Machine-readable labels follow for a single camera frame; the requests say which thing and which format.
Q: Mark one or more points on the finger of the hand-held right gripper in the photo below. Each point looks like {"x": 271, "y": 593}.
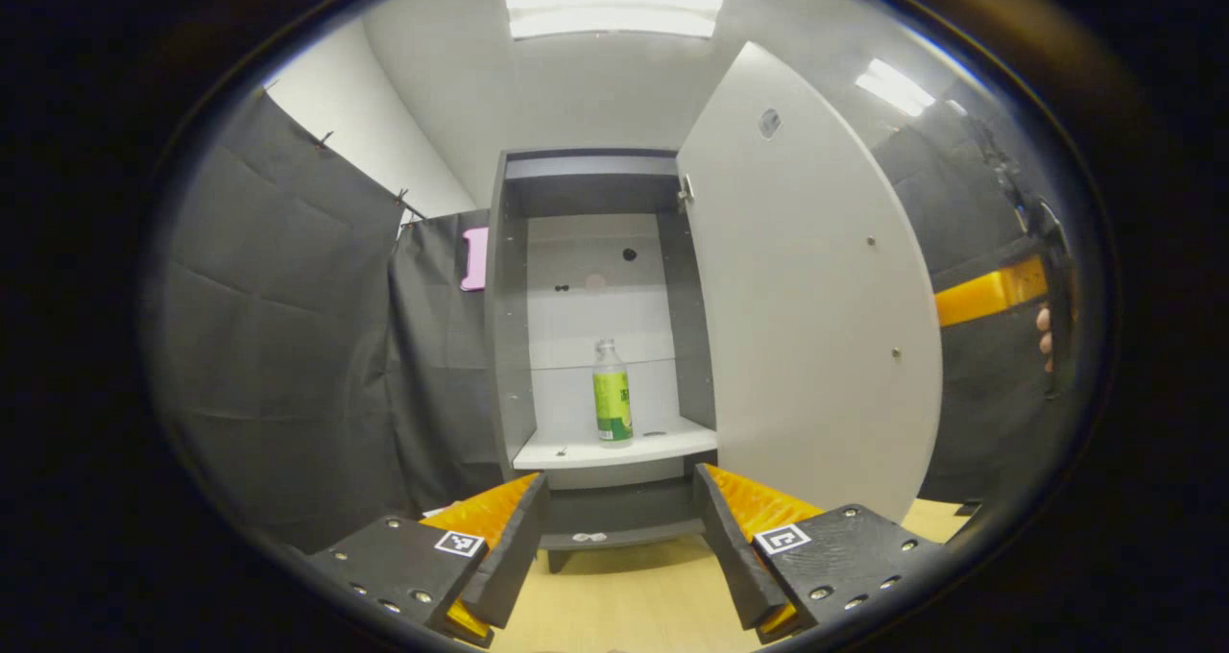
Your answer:
{"x": 989, "y": 293}

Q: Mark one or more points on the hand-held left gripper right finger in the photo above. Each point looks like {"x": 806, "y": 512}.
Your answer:
{"x": 730, "y": 557}

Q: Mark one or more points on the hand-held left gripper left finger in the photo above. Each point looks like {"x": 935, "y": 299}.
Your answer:
{"x": 514, "y": 557}

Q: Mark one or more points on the green label plastic bottle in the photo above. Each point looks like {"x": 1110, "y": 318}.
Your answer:
{"x": 613, "y": 403}

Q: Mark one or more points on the grey cabinet door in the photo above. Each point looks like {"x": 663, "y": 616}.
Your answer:
{"x": 797, "y": 298}

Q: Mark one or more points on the dark grey cabinet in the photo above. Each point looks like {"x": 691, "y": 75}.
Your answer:
{"x": 509, "y": 346}

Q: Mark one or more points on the small black object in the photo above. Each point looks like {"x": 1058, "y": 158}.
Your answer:
{"x": 968, "y": 508}

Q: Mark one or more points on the long ceiling strip light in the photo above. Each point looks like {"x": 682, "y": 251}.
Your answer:
{"x": 893, "y": 86}

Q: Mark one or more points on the black backdrop cloth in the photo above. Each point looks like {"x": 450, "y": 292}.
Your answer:
{"x": 278, "y": 346}

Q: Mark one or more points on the large ceiling light panel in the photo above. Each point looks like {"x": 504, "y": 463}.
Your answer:
{"x": 614, "y": 10}

